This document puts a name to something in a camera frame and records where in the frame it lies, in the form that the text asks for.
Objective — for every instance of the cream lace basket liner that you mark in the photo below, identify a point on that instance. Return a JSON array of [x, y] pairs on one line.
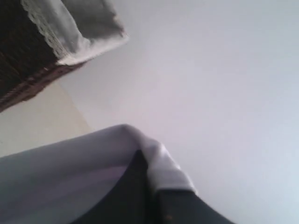
[[77, 30]]

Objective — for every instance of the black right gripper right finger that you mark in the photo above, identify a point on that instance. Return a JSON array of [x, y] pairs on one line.
[[180, 206]]

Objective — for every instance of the white t-shirt with red logo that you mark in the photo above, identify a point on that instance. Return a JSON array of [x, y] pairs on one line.
[[58, 183]]

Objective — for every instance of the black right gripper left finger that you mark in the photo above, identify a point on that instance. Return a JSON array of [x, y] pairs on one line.
[[126, 203]]

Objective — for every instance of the dark brown wicker basket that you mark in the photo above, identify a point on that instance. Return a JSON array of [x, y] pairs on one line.
[[27, 62]]

